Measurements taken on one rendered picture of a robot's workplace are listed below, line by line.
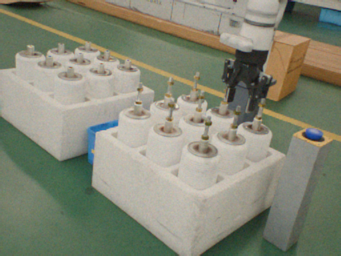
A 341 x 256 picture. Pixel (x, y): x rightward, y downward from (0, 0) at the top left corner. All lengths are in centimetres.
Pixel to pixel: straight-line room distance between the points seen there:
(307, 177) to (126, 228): 47
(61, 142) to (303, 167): 72
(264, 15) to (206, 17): 229
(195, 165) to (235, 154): 14
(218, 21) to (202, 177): 230
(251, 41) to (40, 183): 71
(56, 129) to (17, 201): 26
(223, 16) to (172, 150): 220
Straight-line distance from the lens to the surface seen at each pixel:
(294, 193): 105
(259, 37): 94
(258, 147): 112
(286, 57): 215
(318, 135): 101
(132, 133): 108
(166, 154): 101
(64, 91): 130
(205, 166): 93
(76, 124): 131
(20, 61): 149
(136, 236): 107
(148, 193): 103
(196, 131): 108
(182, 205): 96
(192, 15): 327
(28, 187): 123
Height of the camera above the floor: 69
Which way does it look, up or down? 25 degrees down
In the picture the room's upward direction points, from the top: 9 degrees clockwise
